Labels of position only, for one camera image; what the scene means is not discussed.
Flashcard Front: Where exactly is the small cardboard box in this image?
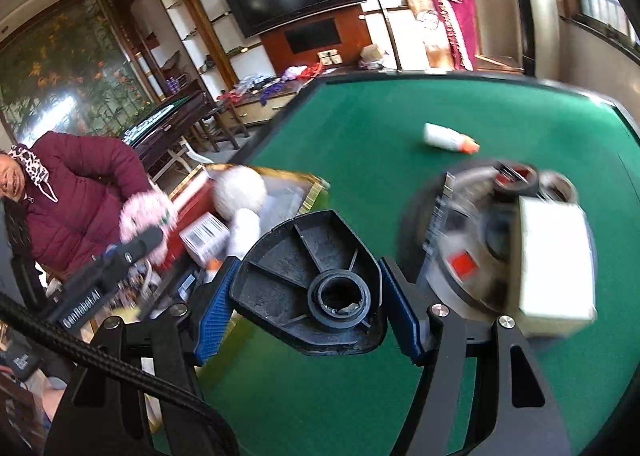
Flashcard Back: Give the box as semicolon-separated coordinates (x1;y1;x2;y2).
359;43;390;70

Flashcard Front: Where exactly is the white plastic chair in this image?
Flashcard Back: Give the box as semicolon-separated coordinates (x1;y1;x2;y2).
169;136;213;181

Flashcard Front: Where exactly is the person's left forearm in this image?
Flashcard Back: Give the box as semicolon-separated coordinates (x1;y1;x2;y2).
42;375;71;424

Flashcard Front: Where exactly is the green white medicine box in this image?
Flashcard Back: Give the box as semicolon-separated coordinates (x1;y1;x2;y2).
516;195;599;337

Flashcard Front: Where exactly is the low wooden cabinet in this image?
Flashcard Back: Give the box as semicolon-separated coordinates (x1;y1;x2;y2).
217;78;306;129

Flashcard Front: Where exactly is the white bottle orange cap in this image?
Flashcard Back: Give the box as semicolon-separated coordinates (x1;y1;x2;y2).
423;122;481;155

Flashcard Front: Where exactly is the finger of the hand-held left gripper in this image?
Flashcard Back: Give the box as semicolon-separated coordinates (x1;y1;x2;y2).
120;227;167;267

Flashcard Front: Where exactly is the maroon fringed cloth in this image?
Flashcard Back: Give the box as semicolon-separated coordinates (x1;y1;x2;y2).
429;0;481;71

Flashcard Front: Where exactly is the black wall panel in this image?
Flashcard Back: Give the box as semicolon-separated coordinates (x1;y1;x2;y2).
284;18;342;55

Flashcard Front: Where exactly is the black ribbed plastic part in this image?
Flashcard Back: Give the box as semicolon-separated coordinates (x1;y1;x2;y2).
230;210;388;356

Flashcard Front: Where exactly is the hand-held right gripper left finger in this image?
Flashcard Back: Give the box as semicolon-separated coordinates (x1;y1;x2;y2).
44;256;242;456

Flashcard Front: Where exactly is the black braided cable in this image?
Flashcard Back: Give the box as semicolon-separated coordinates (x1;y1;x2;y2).
0;291;240;456

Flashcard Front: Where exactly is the white fuzzy ball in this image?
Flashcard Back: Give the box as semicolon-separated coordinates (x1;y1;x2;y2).
214;165;268;221

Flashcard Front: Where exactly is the round table control panel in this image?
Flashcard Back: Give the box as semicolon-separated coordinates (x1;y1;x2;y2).
397;161;598;331

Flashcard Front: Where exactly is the wooden armchair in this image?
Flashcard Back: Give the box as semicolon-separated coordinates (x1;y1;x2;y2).
361;0;481;71

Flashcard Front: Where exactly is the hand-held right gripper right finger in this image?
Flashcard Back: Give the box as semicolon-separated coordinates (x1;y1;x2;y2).
379;257;572;456

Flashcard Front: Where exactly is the blue white medicine box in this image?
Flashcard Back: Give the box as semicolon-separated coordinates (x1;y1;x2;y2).
178;212;232;264

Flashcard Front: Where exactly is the pink plush toy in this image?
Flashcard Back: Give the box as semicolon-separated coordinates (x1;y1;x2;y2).
119;190;175;265

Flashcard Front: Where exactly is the white pill bottle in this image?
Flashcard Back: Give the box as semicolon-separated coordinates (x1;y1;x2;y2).
227;208;262;259

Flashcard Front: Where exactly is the floral wall painting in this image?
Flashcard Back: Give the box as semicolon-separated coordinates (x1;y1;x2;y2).
0;0;158;139

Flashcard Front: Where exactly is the red-core tape roll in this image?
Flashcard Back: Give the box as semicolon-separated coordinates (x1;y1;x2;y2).
492;162;542;201

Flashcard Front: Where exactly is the dark wooden mahjong table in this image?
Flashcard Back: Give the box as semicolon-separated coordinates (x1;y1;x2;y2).
121;88;242;171

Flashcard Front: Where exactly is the patterned face mask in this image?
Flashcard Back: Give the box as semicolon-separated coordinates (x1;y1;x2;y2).
7;145;60;203

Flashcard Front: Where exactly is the gold-rimmed gift box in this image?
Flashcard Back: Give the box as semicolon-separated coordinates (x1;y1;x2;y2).
107;163;331;331

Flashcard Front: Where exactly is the row of mahjong tiles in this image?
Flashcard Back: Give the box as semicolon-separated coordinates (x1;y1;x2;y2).
124;103;177;143

